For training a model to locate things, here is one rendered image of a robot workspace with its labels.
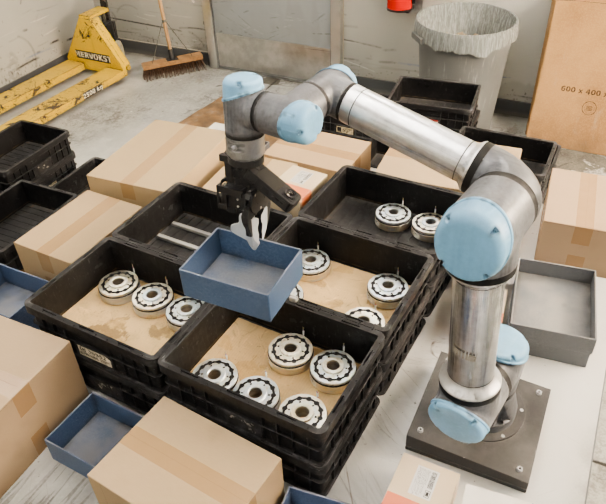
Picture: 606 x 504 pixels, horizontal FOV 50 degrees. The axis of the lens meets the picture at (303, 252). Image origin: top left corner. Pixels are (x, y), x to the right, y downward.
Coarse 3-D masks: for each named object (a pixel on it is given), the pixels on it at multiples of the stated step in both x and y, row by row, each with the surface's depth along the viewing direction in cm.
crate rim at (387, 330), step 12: (288, 228) 172; (324, 228) 172; (336, 228) 171; (276, 240) 168; (372, 240) 167; (408, 252) 163; (420, 252) 162; (432, 264) 160; (420, 276) 155; (300, 300) 150; (408, 300) 149; (336, 312) 146; (372, 324) 143; (396, 324) 145
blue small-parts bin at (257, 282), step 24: (216, 240) 139; (240, 240) 137; (264, 240) 134; (192, 264) 132; (216, 264) 139; (240, 264) 139; (264, 264) 139; (288, 264) 136; (192, 288) 130; (216, 288) 127; (240, 288) 123; (264, 288) 133; (288, 288) 130; (240, 312) 128; (264, 312) 125
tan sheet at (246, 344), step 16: (240, 320) 160; (224, 336) 156; (240, 336) 155; (256, 336) 155; (272, 336) 155; (208, 352) 152; (224, 352) 151; (240, 352) 151; (256, 352) 151; (240, 368) 147; (256, 368) 147; (288, 384) 143; (304, 384) 143; (336, 400) 139
